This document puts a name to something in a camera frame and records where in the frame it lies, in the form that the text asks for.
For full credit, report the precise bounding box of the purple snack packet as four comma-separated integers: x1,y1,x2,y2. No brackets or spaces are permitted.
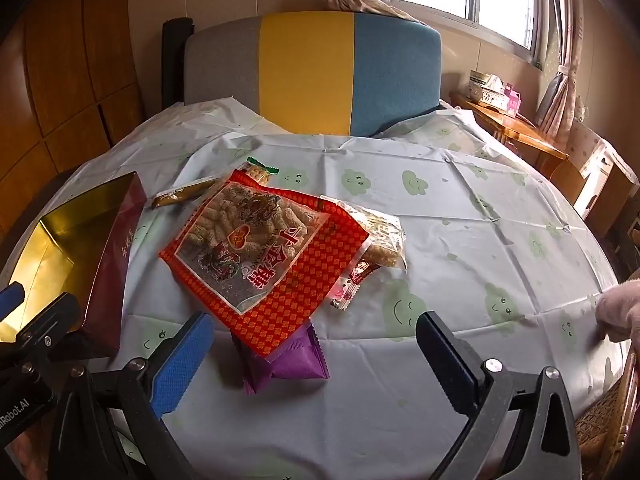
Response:
232,321,330,394

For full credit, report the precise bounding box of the large orange rice-cracker bag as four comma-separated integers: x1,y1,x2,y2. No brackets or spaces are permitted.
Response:
160,170,369,359

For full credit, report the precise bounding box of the pink floral candy packet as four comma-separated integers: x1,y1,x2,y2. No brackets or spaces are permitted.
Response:
328,261,380,311

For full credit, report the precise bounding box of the clear rice crisp pack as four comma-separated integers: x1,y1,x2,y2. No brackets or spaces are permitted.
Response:
322,195,407,269

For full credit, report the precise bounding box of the green-edged cracker pack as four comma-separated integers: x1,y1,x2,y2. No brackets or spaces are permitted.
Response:
238,157,280,185

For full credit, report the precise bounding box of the person's right hand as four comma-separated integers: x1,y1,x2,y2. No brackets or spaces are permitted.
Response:
596,280,640,353

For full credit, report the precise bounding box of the gold red gift box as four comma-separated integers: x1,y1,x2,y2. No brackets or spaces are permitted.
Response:
1,172,146,360

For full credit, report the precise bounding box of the wicker chair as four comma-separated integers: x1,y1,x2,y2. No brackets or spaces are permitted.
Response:
575,349,639,479

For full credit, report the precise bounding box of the cloud-print white tablecloth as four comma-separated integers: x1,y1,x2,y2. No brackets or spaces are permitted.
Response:
1,98,627,479

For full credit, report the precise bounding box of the cardboard box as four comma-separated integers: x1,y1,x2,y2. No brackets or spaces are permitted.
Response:
550,122,639,238

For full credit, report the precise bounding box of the wooden side table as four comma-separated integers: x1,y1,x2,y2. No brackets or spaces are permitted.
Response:
449,91,568,179

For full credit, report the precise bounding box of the pink small box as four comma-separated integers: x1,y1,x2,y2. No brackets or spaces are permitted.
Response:
504,84,521,117

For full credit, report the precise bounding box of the patterned tissue box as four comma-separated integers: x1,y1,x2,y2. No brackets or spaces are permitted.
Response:
466,70,510,113

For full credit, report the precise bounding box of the grey yellow blue chair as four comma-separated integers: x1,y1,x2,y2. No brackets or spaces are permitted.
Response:
160,11,442,136

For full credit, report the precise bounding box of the right side curtain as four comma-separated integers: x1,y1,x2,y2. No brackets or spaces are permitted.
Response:
535,0,584,151

